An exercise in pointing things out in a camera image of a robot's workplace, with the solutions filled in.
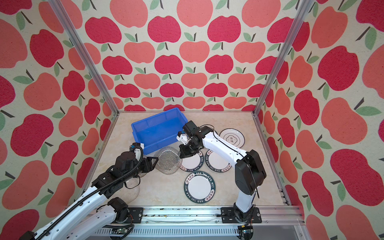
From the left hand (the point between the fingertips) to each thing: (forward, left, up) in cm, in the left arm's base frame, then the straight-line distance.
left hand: (157, 160), depth 76 cm
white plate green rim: (+8, -34, -19) cm, 40 cm away
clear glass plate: (+2, -5, -4) cm, 7 cm away
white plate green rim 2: (-8, -22, -16) cm, 28 cm away
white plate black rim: (+27, -49, -17) cm, 58 cm away
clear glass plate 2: (-12, +17, -17) cm, 27 cm away
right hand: (+5, -13, -3) cm, 15 cm away
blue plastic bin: (+33, +6, -16) cm, 38 cm away
